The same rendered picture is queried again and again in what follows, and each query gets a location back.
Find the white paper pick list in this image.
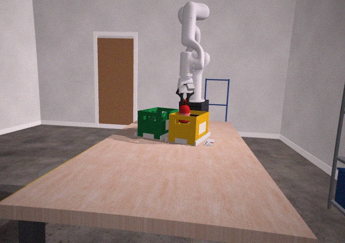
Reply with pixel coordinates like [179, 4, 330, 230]
[203, 139, 215, 146]

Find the red bottle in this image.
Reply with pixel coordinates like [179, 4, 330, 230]
[179, 100, 190, 123]

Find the green crate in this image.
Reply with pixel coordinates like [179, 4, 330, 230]
[137, 107, 179, 140]

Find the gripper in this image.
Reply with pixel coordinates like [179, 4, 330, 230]
[176, 77, 194, 104]

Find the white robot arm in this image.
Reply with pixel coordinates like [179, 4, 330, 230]
[178, 1, 210, 102]

